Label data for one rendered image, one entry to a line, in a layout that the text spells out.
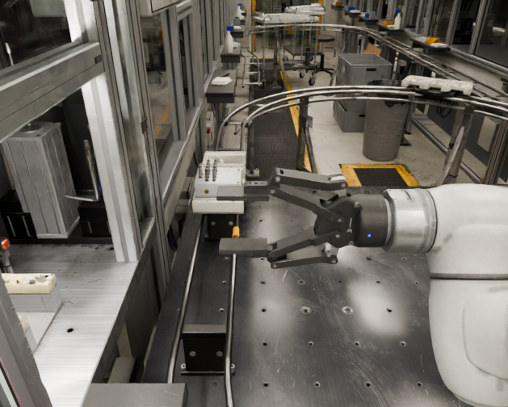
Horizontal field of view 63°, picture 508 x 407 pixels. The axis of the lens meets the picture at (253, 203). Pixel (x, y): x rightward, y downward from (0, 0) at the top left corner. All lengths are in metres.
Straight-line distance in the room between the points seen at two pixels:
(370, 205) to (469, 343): 0.21
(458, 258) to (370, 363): 0.47
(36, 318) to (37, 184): 0.27
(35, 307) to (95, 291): 0.10
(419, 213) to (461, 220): 0.05
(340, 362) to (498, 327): 0.48
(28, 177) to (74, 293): 0.25
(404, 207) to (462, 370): 0.21
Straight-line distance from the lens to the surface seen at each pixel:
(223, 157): 1.43
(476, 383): 0.62
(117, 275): 0.86
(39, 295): 0.80
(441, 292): 0.61
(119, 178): 0.79
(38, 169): 0.92
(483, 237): 0.60
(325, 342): 1.02
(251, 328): 1.04
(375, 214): 0.57
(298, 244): 0.59
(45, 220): 0.97
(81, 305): 0.82
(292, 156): 3.66
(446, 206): 0.59
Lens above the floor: 1.43
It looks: 29 degrees down
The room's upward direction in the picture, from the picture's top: straight up
